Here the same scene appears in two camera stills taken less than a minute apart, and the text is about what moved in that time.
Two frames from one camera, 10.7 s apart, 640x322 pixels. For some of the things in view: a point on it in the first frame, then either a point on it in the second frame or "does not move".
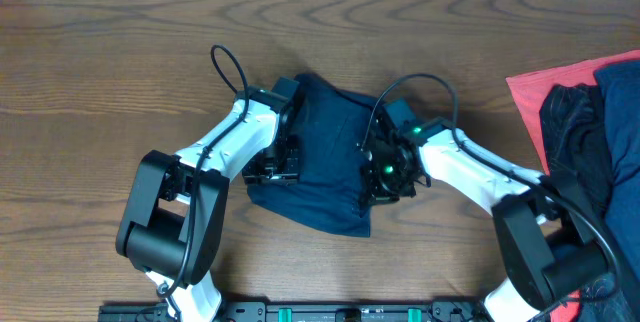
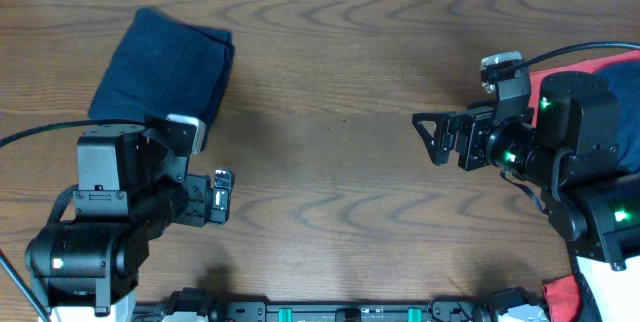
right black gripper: (374, 194) → (476, 122)
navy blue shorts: (332, 123) → (161, 66)
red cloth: (526, 90) does not move
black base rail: (305, 311) does not move
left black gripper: (254, 177) → (200, 208)
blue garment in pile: (620, 84) does not move
